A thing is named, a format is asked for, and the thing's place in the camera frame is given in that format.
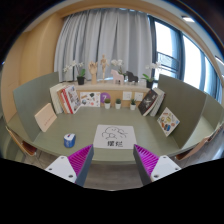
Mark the white orchid in black pot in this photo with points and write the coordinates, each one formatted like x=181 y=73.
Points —
x=149 y=83
x=81 y=80

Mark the wooden chair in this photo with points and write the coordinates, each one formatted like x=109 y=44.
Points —
x=196 y=148
x=25 y=146

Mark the white wall socket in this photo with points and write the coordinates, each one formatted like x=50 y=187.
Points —
x=127 y=96
x=138 y=96

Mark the red-spined white book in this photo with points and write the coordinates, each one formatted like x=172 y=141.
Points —
x=65 y=101

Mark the pink horse figure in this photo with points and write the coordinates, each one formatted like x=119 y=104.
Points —
x=117 y=76

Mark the colourful sticker sheet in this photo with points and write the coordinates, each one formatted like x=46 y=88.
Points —
x=168 y=122

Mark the blue and white computer mouse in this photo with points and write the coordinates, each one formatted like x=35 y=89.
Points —
x=69 y=140

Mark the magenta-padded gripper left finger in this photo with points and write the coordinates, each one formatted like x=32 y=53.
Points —
x=63 y=166

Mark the dark-framed window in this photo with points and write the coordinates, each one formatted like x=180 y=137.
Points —
x=191 y=60

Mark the thick white book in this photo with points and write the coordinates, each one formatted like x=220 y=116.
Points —
x=55 y=98

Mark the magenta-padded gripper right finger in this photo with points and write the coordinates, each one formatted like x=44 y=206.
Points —
x=161 y=168

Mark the wooden artist mannequin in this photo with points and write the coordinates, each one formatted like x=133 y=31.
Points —
x=104 y=66

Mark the ceiling light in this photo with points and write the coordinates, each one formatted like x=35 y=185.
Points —
x=188 y=19

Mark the white books stack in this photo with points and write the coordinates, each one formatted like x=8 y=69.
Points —
x=159 y=101

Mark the photo-cover book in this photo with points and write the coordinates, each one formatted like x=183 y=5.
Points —
x=73 y=98

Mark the white orchid behind horses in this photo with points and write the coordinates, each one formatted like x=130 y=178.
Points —
x=117 y=62

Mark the wooden hand model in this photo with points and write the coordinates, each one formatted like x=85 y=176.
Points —
x=93 y=71

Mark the white doodle-print mouse pad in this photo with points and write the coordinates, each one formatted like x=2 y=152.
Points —
x=115 y=136

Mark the black-cover book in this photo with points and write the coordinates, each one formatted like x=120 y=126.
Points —
x=147 y=102

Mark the green desk divider panel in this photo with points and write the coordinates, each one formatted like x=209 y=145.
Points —
x=185 y=103
x=31 y=100

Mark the white card with stickers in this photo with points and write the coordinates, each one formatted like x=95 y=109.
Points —
x=90 y=99

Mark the purple round number sign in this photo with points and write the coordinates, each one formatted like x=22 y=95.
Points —
x=106 y=96

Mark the beige booklet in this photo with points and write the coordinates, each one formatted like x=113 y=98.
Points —
x=45 y=117

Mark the black horse figure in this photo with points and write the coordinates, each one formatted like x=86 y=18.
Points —
x=131 y=77

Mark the small plant in white pot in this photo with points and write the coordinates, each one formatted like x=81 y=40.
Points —
x=118 y=105
x=133 y=106
x=107 y=105

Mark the brown-cover book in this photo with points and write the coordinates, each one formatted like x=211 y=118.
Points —
x=61 y=101

